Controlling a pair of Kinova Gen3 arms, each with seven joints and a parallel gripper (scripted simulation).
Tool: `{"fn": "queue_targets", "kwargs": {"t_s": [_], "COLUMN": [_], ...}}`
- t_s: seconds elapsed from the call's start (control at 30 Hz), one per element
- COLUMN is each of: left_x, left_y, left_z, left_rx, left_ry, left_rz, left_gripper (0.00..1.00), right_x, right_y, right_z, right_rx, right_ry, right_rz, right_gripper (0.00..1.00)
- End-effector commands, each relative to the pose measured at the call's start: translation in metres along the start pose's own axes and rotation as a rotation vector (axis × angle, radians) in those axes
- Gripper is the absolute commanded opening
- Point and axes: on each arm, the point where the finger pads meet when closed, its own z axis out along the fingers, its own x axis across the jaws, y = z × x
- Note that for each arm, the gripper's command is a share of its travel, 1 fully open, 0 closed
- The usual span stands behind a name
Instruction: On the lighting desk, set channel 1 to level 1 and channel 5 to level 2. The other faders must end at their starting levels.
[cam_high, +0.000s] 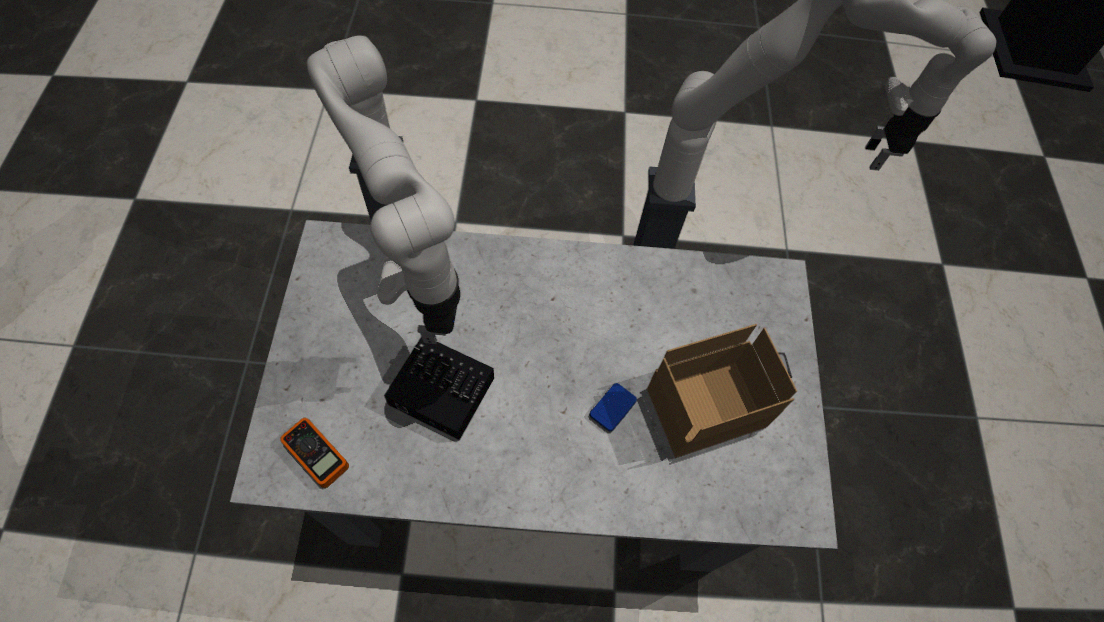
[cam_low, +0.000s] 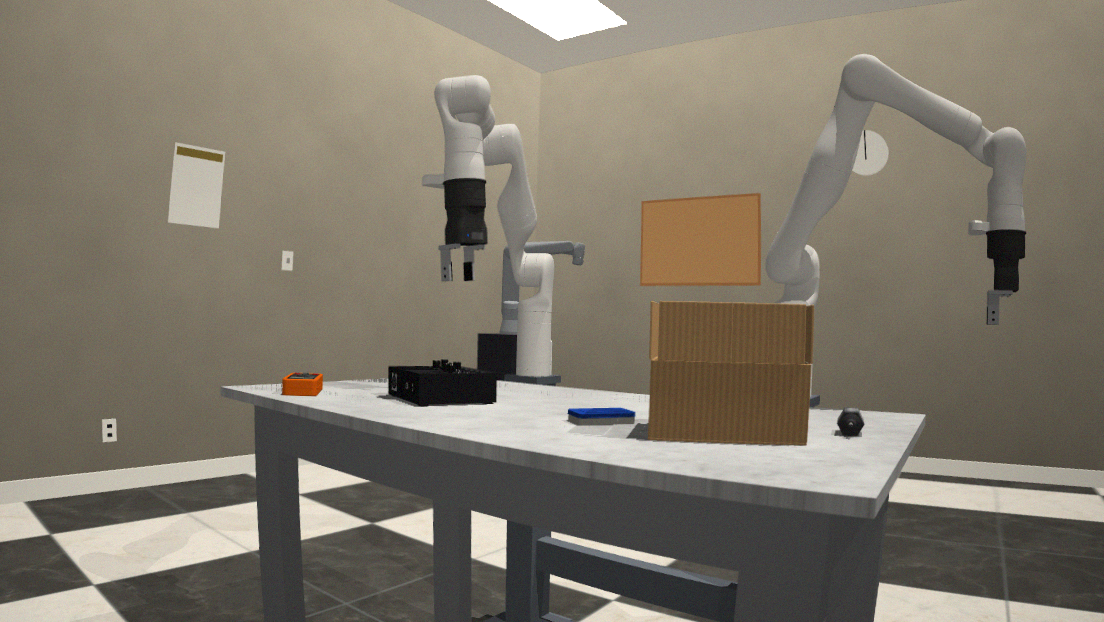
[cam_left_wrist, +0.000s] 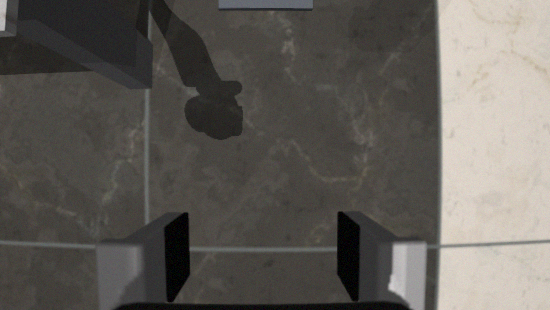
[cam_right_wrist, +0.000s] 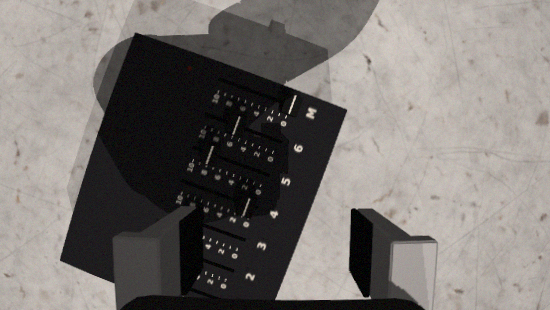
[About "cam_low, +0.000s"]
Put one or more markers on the brown cardboard box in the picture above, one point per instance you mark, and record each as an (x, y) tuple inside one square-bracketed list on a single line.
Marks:
[(698, 395)]

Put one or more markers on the orange digital multimeter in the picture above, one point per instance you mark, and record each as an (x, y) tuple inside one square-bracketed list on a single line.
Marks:
[(295, 384)]

